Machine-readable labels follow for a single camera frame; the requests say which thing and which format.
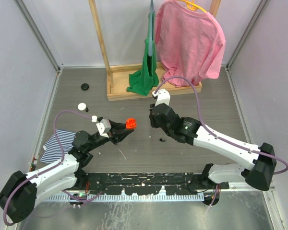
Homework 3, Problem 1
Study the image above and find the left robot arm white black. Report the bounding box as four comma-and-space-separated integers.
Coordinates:
0, 117, 137, 226

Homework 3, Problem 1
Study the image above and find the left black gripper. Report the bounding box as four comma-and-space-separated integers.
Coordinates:
86, 120, 133, 152

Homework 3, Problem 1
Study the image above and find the grey slotted cable duct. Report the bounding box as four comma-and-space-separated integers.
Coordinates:
42, 190, 205, 202

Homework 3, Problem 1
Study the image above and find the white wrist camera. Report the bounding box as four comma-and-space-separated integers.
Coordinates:
152, 89, 170, 106
91, 115, 111, 138

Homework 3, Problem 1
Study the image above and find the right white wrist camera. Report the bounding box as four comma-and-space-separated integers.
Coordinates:
152, 89, 170, 106

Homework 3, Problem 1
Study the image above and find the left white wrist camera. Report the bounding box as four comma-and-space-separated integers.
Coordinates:
91, 115, 111, 138

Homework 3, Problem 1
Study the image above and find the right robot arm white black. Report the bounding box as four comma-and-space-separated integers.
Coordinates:
149, 103, 276, 191

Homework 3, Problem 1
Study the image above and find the yellow clothes hanger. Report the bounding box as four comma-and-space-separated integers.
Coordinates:
178, 0, 207, 13

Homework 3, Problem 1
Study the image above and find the wooden clothes rack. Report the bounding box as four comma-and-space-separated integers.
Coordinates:
89, 0, 226, 101

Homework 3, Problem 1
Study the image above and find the green tank top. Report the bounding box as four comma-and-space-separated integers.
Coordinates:
126, 13, 159, 96

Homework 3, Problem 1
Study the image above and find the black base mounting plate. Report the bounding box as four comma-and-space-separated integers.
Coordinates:
73, 172, 216, 196

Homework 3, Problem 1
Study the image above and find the black earbud case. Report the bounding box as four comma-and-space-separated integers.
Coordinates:
81, 83, 89, 91

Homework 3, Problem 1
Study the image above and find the white earbud case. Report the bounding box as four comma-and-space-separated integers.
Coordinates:
77, 103, 87, 111

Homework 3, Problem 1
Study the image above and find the grey-blue clothes hanger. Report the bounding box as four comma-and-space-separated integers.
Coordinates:
148, 0, 155, 57

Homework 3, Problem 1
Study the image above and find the blue white striped cloth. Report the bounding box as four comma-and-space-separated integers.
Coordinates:
40, 129, 75, 164

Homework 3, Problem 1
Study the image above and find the orange earbud case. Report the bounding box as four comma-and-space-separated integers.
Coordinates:
125, 118, 137, 130

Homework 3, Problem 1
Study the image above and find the pink t-shirt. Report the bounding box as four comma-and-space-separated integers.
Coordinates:
155, 0, 226, 87

